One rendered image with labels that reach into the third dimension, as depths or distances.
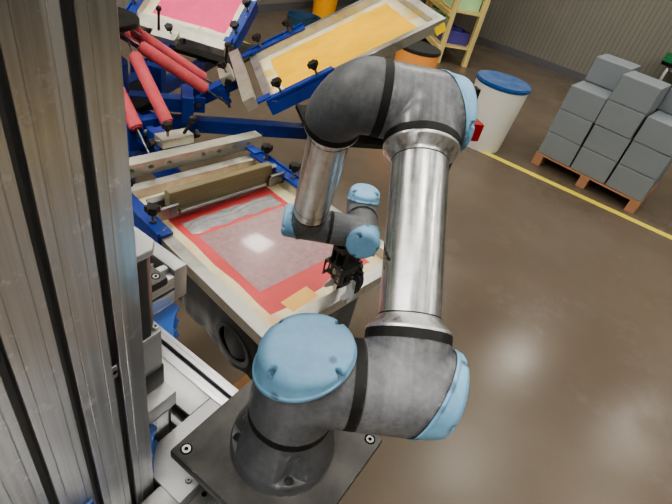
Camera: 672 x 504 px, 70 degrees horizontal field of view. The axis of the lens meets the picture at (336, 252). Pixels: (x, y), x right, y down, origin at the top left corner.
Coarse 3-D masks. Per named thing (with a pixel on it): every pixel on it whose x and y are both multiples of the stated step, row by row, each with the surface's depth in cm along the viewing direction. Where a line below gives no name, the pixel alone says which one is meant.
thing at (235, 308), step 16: (240, 160) 183; (256, 160) 185; (176, 176) 165; (192, 176) 168; (208, 176) 173; (144, 192) 157; (160, 192) 162; (176, 240) 139; (176, 256) 135; (192, 256) 134; (192, 272) 131; (208, 272) 131; (368, 272) 144; (208, 288) 127; (224, 288) 127; (368, 288) 141; (224, 304) 124; (240, 304) 123; (320, 304) 129; (336, 304) 131; (240, 320) 121; (256, 320) 120; (256, 336) 118
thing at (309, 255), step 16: (256, 192) 173; (272, 192) 175; (272, 208) 167; (256, 224) 158; (272, 224) 160; (272, 240) 153; (288, 240) 154; (304, 240) 156; (288, 256) 148; (304, 256) 149; (320, 256) 151; (320, 272) 145
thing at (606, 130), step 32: (608, 64) 450; (576, 96) 446; (608, 96) 439; (640, 96) 412; (576, 128) 455; (608, 128) 437; (640, 128) 421; (544, 160) 502; (576, 160) 466; (608, 160) 447; (640, 160) 429; (640, 192) 438
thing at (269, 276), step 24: (192, 216) 155; (192, 240) 145; (216, 240) 148; (240, 240) 150; (264, 240) 152; (216, 264) 139; (240, 264) 141; (264, 264) 143; (288, 264) 145; (264, 288) 135; (288, 288) 137; (312, 288) 139
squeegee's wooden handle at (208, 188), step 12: (252, 168) 165; (264, 168) 168; (204, 180) 154; (216, 180) 155; (228, 180) 159; (240, 180) 163; (252, 180) 167; (264, 180) 172; (168, 192) 145; (180, 192) 147; (192, 192) 151; (204, 192) 154; (216, 192) 158; (228, 192) 162; (168, 204) 147; (180, 204) 150
